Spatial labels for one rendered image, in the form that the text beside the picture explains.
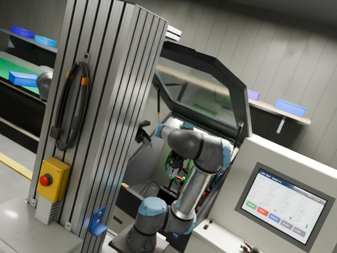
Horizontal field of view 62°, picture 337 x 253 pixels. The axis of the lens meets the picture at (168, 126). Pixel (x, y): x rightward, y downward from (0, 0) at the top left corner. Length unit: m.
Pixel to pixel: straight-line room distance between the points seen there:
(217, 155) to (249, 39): 2.98
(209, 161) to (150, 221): 0.41
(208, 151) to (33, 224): 0.68
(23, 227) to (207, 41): 3.45
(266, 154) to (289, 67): 2.15
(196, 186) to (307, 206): 0.85
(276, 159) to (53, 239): 1.34
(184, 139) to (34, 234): 0.62
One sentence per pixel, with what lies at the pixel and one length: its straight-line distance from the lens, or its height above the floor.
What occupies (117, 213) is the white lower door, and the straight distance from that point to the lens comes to 2.13.
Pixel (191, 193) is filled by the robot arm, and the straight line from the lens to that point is 1.24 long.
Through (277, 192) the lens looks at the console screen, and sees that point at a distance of 1.88.
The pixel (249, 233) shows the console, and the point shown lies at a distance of 1.94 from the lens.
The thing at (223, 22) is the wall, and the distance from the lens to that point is 4.08.
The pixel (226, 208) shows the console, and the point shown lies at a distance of 1.95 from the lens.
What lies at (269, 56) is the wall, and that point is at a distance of 3.91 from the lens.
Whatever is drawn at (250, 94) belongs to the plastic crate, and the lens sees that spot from 3.46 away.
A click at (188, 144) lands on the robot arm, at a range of 1.08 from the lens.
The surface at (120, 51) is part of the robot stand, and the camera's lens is 0.88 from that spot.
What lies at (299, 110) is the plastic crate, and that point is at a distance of 3.42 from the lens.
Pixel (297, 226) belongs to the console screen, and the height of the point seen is 1.21.
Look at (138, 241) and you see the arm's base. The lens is 1.39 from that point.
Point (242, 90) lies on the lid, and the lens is 1.41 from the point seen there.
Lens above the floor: 1.94
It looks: 15 degrees down
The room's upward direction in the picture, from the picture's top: 18 degrees clockwise
